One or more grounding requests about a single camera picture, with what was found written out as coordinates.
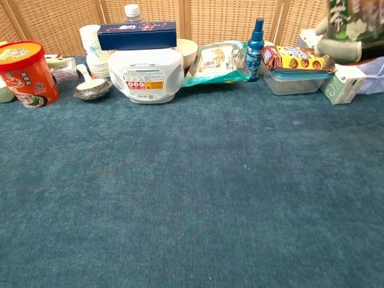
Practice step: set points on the small patterned dark bowl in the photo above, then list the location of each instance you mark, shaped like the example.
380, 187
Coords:
93, 93

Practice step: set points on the clear water bottle white cap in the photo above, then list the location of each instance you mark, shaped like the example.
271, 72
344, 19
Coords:
132, 12

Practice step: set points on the small clear plastic box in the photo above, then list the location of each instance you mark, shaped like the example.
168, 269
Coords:
67, 75

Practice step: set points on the clear plastic bottle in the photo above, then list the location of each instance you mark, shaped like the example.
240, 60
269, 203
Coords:
357, 18

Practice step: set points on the blue white tissue pack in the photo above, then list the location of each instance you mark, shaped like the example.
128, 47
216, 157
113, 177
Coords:
373, 76

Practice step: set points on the Hello Panda cookie box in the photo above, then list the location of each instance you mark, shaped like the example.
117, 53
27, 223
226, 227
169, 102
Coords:
297, 60

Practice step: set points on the white plastic detergent tub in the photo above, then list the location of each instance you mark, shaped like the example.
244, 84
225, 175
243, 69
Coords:
147, 75

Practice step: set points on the clear container teal lid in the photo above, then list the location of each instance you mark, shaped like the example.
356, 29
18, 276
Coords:
297, 84

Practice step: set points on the red snack canister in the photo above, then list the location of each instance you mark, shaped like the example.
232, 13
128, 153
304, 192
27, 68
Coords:
27, 72

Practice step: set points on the stack of white paper cups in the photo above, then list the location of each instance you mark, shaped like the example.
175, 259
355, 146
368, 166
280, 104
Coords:
94, 51

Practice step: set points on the long white carton box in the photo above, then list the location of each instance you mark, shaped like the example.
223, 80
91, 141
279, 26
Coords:
307, 39

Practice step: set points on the blue spray bottle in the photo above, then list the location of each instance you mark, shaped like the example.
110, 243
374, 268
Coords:
255, 51

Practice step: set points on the small red white box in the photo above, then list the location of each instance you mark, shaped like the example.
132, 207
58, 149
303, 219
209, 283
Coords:
54, 56

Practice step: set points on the wicker folding screen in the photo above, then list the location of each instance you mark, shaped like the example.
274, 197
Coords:
222, 21

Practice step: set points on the green white tissue box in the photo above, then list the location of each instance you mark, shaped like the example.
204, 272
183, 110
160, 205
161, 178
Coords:
342, 84

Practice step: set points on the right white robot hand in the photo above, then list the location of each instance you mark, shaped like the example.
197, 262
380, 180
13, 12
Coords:
339, 51

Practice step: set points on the teal clear snack bag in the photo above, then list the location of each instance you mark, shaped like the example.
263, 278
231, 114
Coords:
216, 64

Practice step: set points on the dark teal table cloth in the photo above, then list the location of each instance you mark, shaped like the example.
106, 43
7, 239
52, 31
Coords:
192, 186

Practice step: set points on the long navy blue box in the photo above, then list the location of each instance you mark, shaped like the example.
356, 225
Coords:
138, 37

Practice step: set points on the pale green white cylinder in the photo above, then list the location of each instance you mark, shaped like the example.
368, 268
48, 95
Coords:
5, 93

